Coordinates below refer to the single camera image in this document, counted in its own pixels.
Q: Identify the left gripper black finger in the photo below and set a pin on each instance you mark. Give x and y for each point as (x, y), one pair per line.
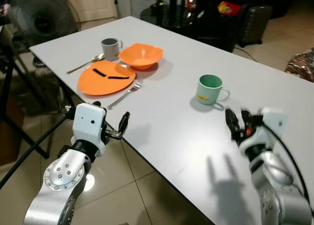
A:
(124, 122)
(96, 104)

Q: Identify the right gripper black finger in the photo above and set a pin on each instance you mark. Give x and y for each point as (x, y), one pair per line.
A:
(245, 116)
(232, 122)

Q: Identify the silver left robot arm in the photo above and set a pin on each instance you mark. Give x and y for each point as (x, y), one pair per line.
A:
(61, 178)

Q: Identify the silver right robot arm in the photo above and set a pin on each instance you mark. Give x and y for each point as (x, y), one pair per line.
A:
(274, 186)

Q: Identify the orange plate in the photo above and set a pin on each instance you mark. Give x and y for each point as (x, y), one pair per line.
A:
(100, 85)

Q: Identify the metal fork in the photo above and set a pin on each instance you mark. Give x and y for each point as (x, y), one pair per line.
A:
(123, 94)

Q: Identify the short black strip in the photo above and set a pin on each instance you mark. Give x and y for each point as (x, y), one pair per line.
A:
(100, 73)

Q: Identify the long black strip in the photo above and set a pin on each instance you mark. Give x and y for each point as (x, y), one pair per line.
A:
(119, 78)

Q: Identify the pale green mug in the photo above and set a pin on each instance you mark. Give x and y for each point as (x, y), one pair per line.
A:
(208, 90)

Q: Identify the metal spoon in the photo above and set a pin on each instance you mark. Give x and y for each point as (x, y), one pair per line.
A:
(86, 64)

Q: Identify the grey mug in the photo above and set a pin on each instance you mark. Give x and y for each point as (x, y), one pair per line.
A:
(110, 49)

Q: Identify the orange bowl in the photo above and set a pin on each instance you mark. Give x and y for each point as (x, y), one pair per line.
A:
(141, 56)

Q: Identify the patterned fabric bag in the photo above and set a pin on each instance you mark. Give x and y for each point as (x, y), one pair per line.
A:
(300, 65)

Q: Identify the black tripod stand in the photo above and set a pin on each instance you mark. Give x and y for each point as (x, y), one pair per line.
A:
(14, 102)

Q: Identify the dark grey suitcase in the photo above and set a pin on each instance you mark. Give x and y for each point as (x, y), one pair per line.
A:
(255, 24)

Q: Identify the beige door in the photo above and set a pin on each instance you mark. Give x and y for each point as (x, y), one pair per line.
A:
(91, 4)

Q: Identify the black standing fan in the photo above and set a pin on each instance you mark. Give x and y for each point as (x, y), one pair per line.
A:
(41, 19)

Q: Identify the black round side table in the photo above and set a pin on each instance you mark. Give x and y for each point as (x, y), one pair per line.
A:
(196, 26)

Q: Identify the red yellow snack bag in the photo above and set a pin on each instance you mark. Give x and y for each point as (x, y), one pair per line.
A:
(229, 8)

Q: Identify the black bottle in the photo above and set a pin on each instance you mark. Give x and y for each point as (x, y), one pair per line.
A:
(160, 12)
(173, 7)

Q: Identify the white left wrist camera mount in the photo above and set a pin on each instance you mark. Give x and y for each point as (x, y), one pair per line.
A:
(88, 119)

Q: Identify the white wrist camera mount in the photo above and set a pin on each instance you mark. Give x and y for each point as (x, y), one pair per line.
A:
(274, 119)
(88, 119)

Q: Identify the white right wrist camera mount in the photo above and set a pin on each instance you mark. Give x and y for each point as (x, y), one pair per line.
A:
(274, 119)

